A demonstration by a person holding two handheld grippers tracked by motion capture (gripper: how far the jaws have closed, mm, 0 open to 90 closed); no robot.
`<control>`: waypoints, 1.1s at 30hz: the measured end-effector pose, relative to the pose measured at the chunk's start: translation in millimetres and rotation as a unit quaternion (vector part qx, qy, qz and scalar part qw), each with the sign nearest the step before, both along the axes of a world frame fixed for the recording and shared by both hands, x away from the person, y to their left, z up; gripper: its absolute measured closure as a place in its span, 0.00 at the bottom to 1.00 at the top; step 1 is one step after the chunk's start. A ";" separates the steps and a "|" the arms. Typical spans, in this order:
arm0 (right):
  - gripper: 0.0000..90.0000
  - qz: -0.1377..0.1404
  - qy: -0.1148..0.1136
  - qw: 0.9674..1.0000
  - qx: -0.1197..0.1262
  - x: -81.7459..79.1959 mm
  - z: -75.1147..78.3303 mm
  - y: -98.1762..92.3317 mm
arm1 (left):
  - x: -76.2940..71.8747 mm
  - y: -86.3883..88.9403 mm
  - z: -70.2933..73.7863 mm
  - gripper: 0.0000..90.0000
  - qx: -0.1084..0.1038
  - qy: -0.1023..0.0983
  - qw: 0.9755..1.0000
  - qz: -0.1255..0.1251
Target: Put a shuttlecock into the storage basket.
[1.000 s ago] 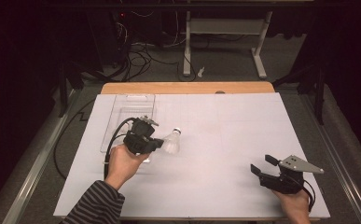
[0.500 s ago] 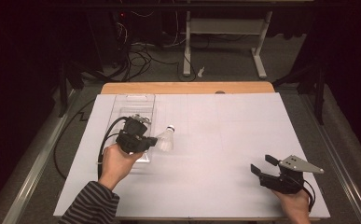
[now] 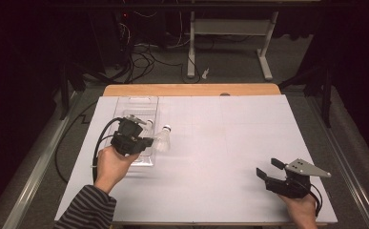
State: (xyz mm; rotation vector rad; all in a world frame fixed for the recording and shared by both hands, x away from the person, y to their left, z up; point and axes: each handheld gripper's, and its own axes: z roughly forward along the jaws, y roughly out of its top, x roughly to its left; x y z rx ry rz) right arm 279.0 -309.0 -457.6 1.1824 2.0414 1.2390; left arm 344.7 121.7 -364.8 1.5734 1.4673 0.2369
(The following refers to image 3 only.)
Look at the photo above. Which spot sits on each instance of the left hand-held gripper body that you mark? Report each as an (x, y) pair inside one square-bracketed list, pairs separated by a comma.
[(126, 140)]

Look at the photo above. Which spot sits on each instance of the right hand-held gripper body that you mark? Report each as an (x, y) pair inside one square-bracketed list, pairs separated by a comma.
[(291, 188)]

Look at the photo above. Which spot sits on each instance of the white shuttlecock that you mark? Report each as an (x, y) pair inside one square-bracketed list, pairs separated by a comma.
[(163, 140), (147, 127)]

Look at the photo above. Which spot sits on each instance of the clear plastic container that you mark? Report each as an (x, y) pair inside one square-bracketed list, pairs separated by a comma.
[(140, 108)]

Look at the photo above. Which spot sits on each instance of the person's right hand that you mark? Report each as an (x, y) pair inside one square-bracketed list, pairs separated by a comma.
[(303, 208)]

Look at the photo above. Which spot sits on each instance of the person's left hand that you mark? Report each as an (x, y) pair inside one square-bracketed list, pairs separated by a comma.
[(110, 168)]

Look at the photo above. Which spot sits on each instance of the wooden table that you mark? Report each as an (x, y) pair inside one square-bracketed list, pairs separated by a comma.
[(188, 90)]

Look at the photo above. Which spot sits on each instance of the black stand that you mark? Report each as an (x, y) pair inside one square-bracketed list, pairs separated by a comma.
[(64, 95), (326, 101)]

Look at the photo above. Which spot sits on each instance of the small white floor object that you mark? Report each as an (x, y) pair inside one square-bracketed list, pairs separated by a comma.
[(205, 73)]

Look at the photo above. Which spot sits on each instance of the black equipment with red light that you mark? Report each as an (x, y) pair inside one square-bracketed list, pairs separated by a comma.
[(121, 31)]

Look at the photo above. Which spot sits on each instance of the white metal stand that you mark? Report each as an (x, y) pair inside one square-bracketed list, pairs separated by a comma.
[(229, 27)]

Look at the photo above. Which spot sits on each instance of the aluminium floor rail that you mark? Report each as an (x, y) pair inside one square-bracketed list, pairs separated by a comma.
[(36, 173), (347, 178)]

